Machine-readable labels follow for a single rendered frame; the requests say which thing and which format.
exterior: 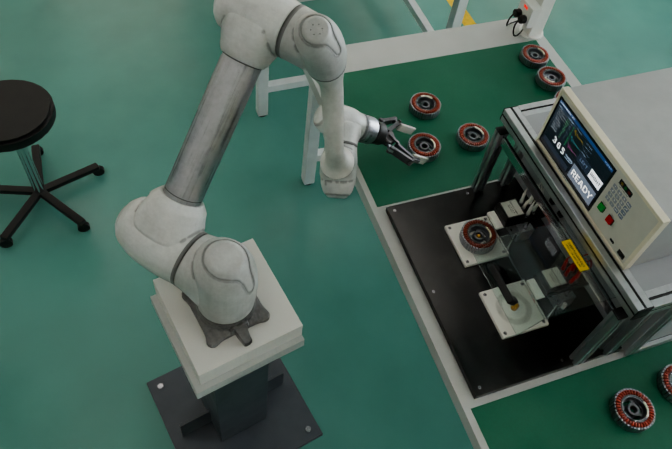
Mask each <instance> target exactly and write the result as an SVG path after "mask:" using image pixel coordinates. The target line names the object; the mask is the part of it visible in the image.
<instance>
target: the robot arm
mask: <svg viewBox="0 0 672 449"><path fill-rule="evenodd" d="M213 14H214V17H215V20H216V22H217V24H218V25H219V26H220V27H221V38H220V48H221V50H222V51H223V52H222V54H221V55H220V58H219V60H218V62H217V65H216V67H215V69H214V72H213V74H212V76H211V79H210V81H209V83H208V86H207V88H206V90H205V92H204V95H203V97H202V99H201V102H200V104H199V106H198V110H197V112H196V115H195V117H194V119H193V121H192V124H191V126H190V128H189V131H188V133H187V135H186V138H185V140H184V142H183V145H182V147H181V149H180V152H179V154H178V156H177V159H176V161H175V163H174V165H173V168H172V170H171V172H170V175H169V177H168V179H167V182H166V184H165V185H162V186H160V187H157V188H155V189H153V190H152V191H151V192H150V193H149V195H148V196H147V197H139V198H137V199H134V200H132V201H131V202H129V203H128V204H127V205H126V206H125V207H124V208H123V209H122V210H121V212H120V213H119V215H118V217H117V219H116V222H115V235H116V238H117V240H118V242H119V243H120V245H121V246H122V248H123V249H124V250H125V252H126V253H127V254H128V255H129V256H130V257H131V258H132V259H133V260H135V261H136V262H137V263H139V264H140V265H141V266H143V267H144V268H145V269H147V270H148V271H150V272H152V273H153V274H155V275H156V276H158V277H160V278H162V279H163V280H166V281H168V282H170V283H171V284H173V285H175V286H176V287H177V288H179V289H180V290H181V291H182V298H183V300H184V301H185V302H186V303H187V304H188V305H189V306H190V308H191V310H192V312H193V314H194V316H195V318H196V319H197V321H198V323H199V325H200V327H201V329H202V331H203V333H204V335H205V337H206V344H207V346H208V347H210V348H215V347H217V346H218V345H219V344H220V343H221V342H223V341H224V340H226V339H228V338H230V337H232V336H234V335H236V337H237V338H238V339H239V341H240V342H241V343H242V344H243V346H244V347H245V346H246V347H247V346H249V345H251V343H252V338H251V336H250V333H249V330H248V328H250V327H252V326H254V325H256V324H259V323H264V322H267V321H268V320H269V318H270V313H269V311H268V310H267V309H266V308H265V307H264V306H263V305H262V304H261V302H260V300H259V299H258V297H257V289H258V272H257V266H256V263H255V260H254V258H253V256H252V254H251V253H250V251H249V250H248V249H247V248H246V247H245V246H244V245H243V244H241V243H240V242H238V241H236V240H234V239H231V238H226V237H216V236H213V235H210V234H208V233H206V232H205V231H204V230H205V222H206V216H207V212H206V208H205V205H204V203H203V199H204V197H205V195H206V192H207V190H208V188H209V186H210V184H211V181H212V179H213V177H214V175H215V172H216V170H217V168H218V166H219V164H220V161H221V159H222V157H223V155H224V152H225V150H226V148H227V146H228V144H229V141H230V139H231V137H232V135H233V133H234V130H235V128H236V126H237V124H238V121H239V119H240V117H241V115H242V113H243V110H244V108H245V106H246V104H247V102H248V99H249V97H250V95H251V93H252V90H253V88H254V86H255V84H256V82H257V79H258V77H259V75H260V73H261V70H264V69H266V68H267V67H268V66H270V64H271V63H272V62H273V61H274V60H275V59H276V58H277V57H279V58H281V59H283V60H285V61H287V62H289V63H291V64H293V65H295V66H297V67H299V68H301V69H303V70H306V71H307V72H308V74H309V75H310V76H311V77H312V78H313V79H314V80H315V81H316V82H317V83H318V84H319V87H320V93H321V106H319V107H318V108H317V110H316V112H315V114H314V117H313V123H314V125H315V127H316V128H317V129H318V130H319V131H320V132H321V133H323V136H324V144H325V146H324V151H323V152H322V155H321V159H320V177H321V187H322V190H323V192H324V194H326V196H327V197H329V198H341V199H345V198H347V197H348V196H349V195H350V194H351V193H352V191H353V189H354V186H355V182H356V175H357V162H358V157H357V146H358V142H361V143H364V144H370V143H372V144H375V145H381V144H383V145H385V146H387V150H386V152H387V153H389V154H391V155H393V156H394V157H396V158H397V159H399V160H400V161H402V162H403V163H405V164H406V165H408V166H410V165H411V164H413V163H419V164H422V165H423V164H424V163H426V162H427V161H428V160H429V159H428V158H427V157H423V156H420V155H417V154H411V153H410V152H409V151H407V150H406V149H405V148H404V147H403V146H402V145H401V144H399V141H398V140H397V139H396V138H395V136H394V133H393V132H392V130H394V129H395V128H396V127H397V128H396V130H397V131H401V132H404V133H407V134H410V135H411V134H412V133H413V132H414V131H415V130H416V128H414V127H411V126H408V125H405V124H403V123H401V122H402V121H401V120H400V119H399V120H398V121H397V117H396V116H394V117H389V118H379V119H378V120H377V119H376V118H374V117H372V116H369V115H366V114H363V113H360V112H359V111H358V110H356V109H354V108H352V107H349V106H346V105H344V90H343V77H344V72H345V69H346V60H347V50H346V45H345V41H344V38H343V35H342V33H341V31H340V29H339V27H338V26H337V25H336V24H335V22H334V21H333V20H331V19H330V18H329V17H327V16H325V15H323V14H320V13H317V12H316V11H314V10H312V9H310V8H309V7H307V6H305V5H303V4H301V3H300V2H298V1H297V0H214V5H213ZM388 124H393V125H391V126H390V127H388V128H387V126H386V125H388ZM394 142H396V143H395V145H394V146H392V144H393V143H394Z"/></svg>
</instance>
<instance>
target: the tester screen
mask: <svg viewBox="0 0 672 449"><path fill-rule="evenodd" d="M544 135H546V136H547V138H548V139H549V140H550V142H551V143H552V145H553V146H554V148H555V149H556V151H557V152H558V154H559V155H560V156H561V158H562V159H563V161H564V162H565V164H566V165H567V167H568V168H567V169H566V171H565V169H564V168H563V166H562V165H561V163H560V162H559V161H558V159H557V158H556V156H555V155H554V153H553V152H552V150H551V149H550V147H549V146H548V144H547V143H546V142H545V140H544V139H543V137H544ZM554 135H556V137H557V138H558V140H559V141H560V143H561V144H562V145H563V147H564V148H565V150H566V152H565V154H564V156H562V155H561V153H560V152H559V150H558V149H557V148H556V146H555V145H554V143H553V142H552V138H553V136H554ZM541 140H542V141H543V143H544V144H545V146H546V147H547V148H548V150H549V151H550V153H551V154H552V156H553V157H554V159H555V160H556V162H557V163H558V165H559V166H560V168H561V169H562V170H563V172H564V173H565V175H566V176H567V178H568V179H569V181H570V182H571V184H572V185H573V187H574V188H575V190H576V191H577V192H578V190H577V189H576V187H575V186H574V184H573V183H572V181H571V180H570V178H569V177H568V175H567V174H568V172H569V171H570V169H571V167H572V166H573V164H574V163H575V165H576V166H577V167H578V169H579V170H580V172H581V173H582V175H583V176H584V177H585V179H586V180H587V182H588V183H589V185H590V186H591V187H592V189H593V190H594V192H595V193H596V195H597V194H598V192H599V191H600V189H601V188H602V186H603V185H604V183H605V182H606V181H607V179H608V178H609V176H610V175H611V173H612V172H613V169H612V167H611V166H610V165H609V163H608V162H607V161H606V159H605V158H604V157H603V155H602V154H601V153H600V151H599V150H598V148H597V147H596V146H595V144H594V143H593V142H592V140H591V139H590V138H589V136H588V135H587V134H586V132H585V131H584V129H583V128H582V127H581V125H580V124H579V123H578V121H577V120H576V119H575V117H574V116H573V115H572V113H571V112H570V110H569V109H568V108H567V106H566V105H565V104H564V102H563V101H562V100H560V102H559V104H558V106H557V108H556V110H555V112H554V114H553V116H552V118H551V120H550V122H549V124H548V126H547V128H546V130H545V132H544V133H543V135H542V137H541ZM580 153H582V155H583V156H584V158H585V159H586V160H587V162H588V163H589V165H590V166H591V167H592V169H593V170H594V172H595V173H596V174H597V176H598V177H599V179H600V180H601V181H602V183H603V184H602V186H601V187H600V189H599V190H597V189H596V187H595V186H594V185H593V183H592V182H591V180H590V179H589V177H588V176H587V175H586V173H585V172H584V170H583V169H582V168H581V166H580V165H579V163H578V162H577V158H578V156H579V155H580ZM578 194H579V195H580V193H579V192H578ZM596 195H595V197H596ZM580 197H581V198H582V200H583V201H584V203H585V204H586V206H587V207H589V206H588V205H587V203H586V202H585V200H584V199H583V197H582V196H581V195H580ZM595 197H594V198H595ZM594 198H593V200H594ZM593 200H592V201H593ZM592 201H591V202H592Z"/></svg>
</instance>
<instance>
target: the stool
mask: <svg viewBox="0 0 672 449"><path fill-rule="evenodd" d="M55 119H56V108H55V105H54V102H53V99H52V97H51V95H50V94H49V93H48V91H47V90H45V89H44V88H43V87H41V86H40V85H37V84H35V83H33V82H29V81H25V80H13V79H11V80H1V81H0V153H1V152H11V151H15V150H16V152H17V154H18V156H19V158H20V161H21V163H22V165H23V167H24V170H25V172H26V174H27V176H28V179H29V181H30V183H31V185H32V186H13V185H0V194H16V195H31V196H30V197H29V199H28V200H27V201H26V202H25V204H24V205H23V206H22V208H21V209H20V210H19V212H18V213H17V214H16V215H15V217H14V218H13V219H12V221H11V222H10V223H9V225H8V226H7V227H6V229H5V230H4V231H3V232H2V234H1V235H0V247H2V248H9V247H11V246H13V239H12V238H11V237H12V236H13V234H14V233H15V232H16V230H17V229H18V228H19V226H20V225H21V224H22V222H23V221H24V220H25V218H26V217H27V216H28V214H29V213H30V212H31V210H32V209H33V208H34V206H35V205H36V204H37V202H38V201H39V200H40V198H42V199H44V200H45V201H46V202H48V203H49V204H50V205H52V206H53V207H54V208H56V209H57V210H58V211H60V212H61V213H62V214H64V215H65V216H66V217H68V218H69V219H70V220H72V221H73V222H74V223H76V224H77V227H78V231H80V232H86V231H88V230H90V224H89V222H86V220H85V219H84V218H83V217H82V216H80V215H79V214H78V213H76V212H75V211H73V210H72V209H71V208H69V207H68V206H67V205H65V204H64V203H63V202H61V201H60V200H59V199H57V198H56V197H55V196H53V195H52V194H51V193H49V192H51V191H53V190H55V189H57V188H60V187H62V186H64V185H67V184H69V183H71V182H74V181H76V180H78V179H80V178H83V177H85V176H87V175H90V174H92V173H93V174H94V175H96V176H101V175H103V174H104V172H105V171H104V167H103V166H100V165H98V164H97V163H93V164H91V165H89V166H86V167H84V168H82V169H79V170H77V171H75V172H72V173H70V174H68V175H65V176H63V177H61V178H58V179H56V180H54V181H51V182H49V183H47V184H44V180H43V170H42V160H41V155H43V153H44V152H43V148H42V147H41V146H40V145H39V144H37V145H32V144H34V143H35V142H37V141H38V140H40V139H42V138H43V137H44V136H45V135H46V134H47V133H48V132H49V130H50V129H51V128H52V126H53V124H54V121H55ZM30 145H32V146H31V152H32V157H31V155H30V152H29V150H28V148H27V146H30Z"/></svg>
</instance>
